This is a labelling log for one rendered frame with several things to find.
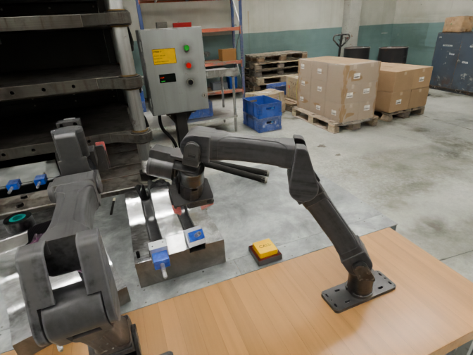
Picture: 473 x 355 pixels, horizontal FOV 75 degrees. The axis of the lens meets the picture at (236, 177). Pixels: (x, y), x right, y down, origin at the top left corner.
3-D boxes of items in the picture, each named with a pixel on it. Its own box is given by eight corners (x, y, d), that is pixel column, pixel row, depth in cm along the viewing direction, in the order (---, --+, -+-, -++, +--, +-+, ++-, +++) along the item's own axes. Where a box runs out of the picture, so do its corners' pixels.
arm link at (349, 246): (353, 279, 77) (283, 183, 67) (347, 260, 83) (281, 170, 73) (376, 269, 75) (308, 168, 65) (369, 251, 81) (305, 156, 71)
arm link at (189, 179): (172, 187, 73) (170, 169, 67) (178, 168, 76) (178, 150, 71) (200, 193, 73) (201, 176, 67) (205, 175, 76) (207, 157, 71)
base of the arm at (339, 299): (322, 272, 79) (339, 291, 73) (381, 250, 85) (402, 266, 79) (319, 294, 83) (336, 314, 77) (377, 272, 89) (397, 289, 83)
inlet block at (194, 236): (210, 240, 81) (204, 220, 82) (193, 246, 80) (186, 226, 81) (203, 243, 93) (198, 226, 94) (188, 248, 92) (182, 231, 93)
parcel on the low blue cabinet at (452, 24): (472, 31, 600) (476, 15, 587) (459, 32, 592) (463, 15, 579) (453, 31, 636) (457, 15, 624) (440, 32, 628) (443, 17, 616)
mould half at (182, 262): (226, 262, 96) (222, 226, 90) (141, 288, 88) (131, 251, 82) (188, 192, 138) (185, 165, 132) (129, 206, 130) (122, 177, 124)
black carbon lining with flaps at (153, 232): (200, 238, 96) (196, 213, 92) (148, 253, 91) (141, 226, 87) (178, 190, 125) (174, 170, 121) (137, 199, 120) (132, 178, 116)
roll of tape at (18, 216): (39, 218, 104) (35, 209, 103) (29, 231, 97) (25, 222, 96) (13, 222, 103) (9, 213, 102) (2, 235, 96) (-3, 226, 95)
